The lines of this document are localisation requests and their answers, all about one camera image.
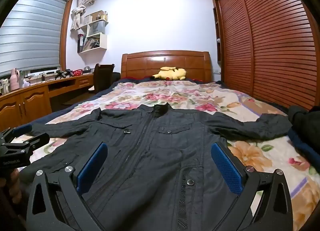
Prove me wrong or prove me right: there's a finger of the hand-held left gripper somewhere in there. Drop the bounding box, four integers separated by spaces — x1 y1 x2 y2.
1 133 50 156
0 124 33 141

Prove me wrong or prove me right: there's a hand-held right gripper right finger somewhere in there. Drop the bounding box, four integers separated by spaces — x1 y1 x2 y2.
211 142 293 231

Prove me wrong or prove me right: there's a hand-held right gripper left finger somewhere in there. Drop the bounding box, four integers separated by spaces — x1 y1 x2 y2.
26 142 108 231

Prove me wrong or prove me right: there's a black zip jacket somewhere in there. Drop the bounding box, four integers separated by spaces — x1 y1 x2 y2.
19 103 292 231

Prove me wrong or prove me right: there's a person's left hand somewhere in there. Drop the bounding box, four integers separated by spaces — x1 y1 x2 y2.
4 167 23 205

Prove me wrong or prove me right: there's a wooden desk with cabinets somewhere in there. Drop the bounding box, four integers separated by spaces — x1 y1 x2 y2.
0 73 97 127

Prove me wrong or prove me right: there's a pink bottle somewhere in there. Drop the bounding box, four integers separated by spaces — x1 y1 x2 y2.
10 68 20 89

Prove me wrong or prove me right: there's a dark brown chair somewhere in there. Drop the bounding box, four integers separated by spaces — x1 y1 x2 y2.
87 63 120 94

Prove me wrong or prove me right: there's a floral blanket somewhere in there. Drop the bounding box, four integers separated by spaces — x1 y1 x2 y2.
10 81 320 231

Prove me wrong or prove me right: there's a dark cloth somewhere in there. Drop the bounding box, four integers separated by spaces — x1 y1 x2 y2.
287 106 320 151

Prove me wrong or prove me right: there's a grey window blind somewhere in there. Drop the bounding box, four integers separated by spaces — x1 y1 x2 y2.
0 0 70 76

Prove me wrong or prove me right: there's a yellow plush toy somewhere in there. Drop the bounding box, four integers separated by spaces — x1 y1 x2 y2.
152 67 188 81

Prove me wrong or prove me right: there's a wooden bed headboard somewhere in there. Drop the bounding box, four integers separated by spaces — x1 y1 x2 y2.
121 50 212 83

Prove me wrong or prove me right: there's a tied beige curtain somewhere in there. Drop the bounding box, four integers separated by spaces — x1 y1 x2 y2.
70 0 94 31

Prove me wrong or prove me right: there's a grey paper bag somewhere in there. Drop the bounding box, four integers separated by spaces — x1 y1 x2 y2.
90 20 106 34

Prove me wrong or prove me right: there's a wooden louvered wardrobe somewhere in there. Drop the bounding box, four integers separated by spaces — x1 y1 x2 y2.
209 0 320 111

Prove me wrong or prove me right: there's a wooden window frame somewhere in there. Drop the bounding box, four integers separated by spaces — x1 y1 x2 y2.
35 0 75 71

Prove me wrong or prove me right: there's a white wall shelf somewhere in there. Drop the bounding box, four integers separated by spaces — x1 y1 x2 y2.
77 11 109 53

